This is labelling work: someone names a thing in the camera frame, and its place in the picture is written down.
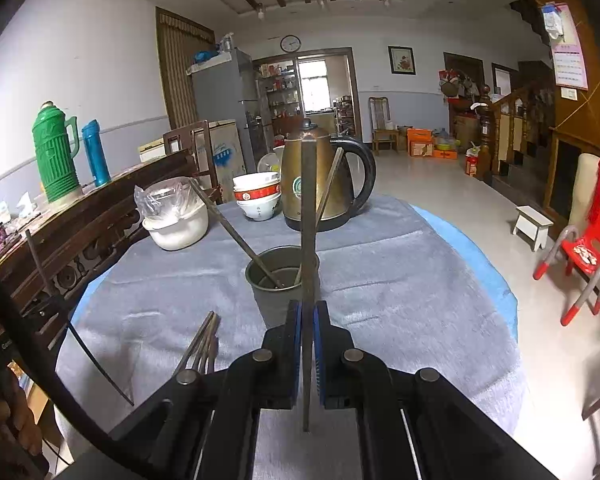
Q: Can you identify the grey refrigerator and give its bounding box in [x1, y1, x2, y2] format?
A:
[189, 47, 268, 171]

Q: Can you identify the shelf with bottles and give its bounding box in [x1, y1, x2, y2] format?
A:
[256, 60, 301, 121]

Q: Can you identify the dark wooden chair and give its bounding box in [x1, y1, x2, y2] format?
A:
[162, 120, 221, 203]
[0, 150, 211, 361]

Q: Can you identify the green thermos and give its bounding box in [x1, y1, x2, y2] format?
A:
[32, 101, 83, 204]

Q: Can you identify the wall calendar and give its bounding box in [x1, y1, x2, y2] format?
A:
[540, 2, 589, 92]

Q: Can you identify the white porcelain bowl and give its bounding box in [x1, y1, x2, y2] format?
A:
[232, 172, 281, 191]

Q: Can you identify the grey metal chopstick holder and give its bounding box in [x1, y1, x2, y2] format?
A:
[244, 245, 322, 328]

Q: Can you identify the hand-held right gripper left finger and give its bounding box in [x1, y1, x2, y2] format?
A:
[107, 300, 301, 480]

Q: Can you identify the wooden stair railing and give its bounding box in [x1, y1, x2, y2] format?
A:
[472, 82, 556, 186]

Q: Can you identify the black cable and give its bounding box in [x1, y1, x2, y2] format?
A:
[0, 257, 161, 480]

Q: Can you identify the white bowl with red emblem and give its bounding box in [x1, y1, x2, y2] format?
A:
[237, 195, 282, 222]

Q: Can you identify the white plastic basin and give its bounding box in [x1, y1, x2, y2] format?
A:
[141, 202, 210, 252]

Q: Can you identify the light wooden chair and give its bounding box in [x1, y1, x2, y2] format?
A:
[369, 96, 401, 156]

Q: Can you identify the small white stool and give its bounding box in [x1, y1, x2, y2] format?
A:
[511, 205, 555, 252]

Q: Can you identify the framed wall picture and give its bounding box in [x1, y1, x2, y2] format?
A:
[387, 46, 417, 76]

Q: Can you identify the plastic-wrapped steel bowl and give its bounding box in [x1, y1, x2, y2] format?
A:
[134, 176, 206, 223]

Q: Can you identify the gold electric kettle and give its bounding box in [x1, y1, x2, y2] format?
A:
[280, 118, 377, 233]

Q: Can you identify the blue table cover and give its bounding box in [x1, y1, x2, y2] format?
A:
[72, 205, 518, 341]

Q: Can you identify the blue thermos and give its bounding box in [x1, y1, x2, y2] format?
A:
[81, 120, 112, 188]

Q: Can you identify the red banded porcelain bowl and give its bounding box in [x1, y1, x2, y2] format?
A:
[233, 185, 282, 203]

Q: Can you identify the orange cardboard box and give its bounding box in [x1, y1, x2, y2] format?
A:
[406, 127, 436, 157]

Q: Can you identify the person's left hand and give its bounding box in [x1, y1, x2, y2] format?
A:
[0, 372, 43, 456]

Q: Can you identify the metal kitchen rack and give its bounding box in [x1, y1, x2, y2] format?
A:
[332, 94, 356, 136]

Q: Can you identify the brown striped curtain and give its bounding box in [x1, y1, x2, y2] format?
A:
[155, 6, 216, 131]

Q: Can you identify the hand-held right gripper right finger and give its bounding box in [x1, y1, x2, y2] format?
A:
[315, 300, 511, 480]

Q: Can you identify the grey tablecloth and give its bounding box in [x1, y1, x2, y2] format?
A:
[55, 195, 528, 480]

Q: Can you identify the white chest freezer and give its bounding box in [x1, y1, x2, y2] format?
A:
[195, 119, 247, 203]

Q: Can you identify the red plastic chair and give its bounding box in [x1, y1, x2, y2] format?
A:
[532, 157, 600, 327]

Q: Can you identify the white fan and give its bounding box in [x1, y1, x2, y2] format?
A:
[256, 152, 283, 181]

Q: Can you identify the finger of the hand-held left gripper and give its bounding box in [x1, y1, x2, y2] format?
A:
[27, 292, 76, 341]

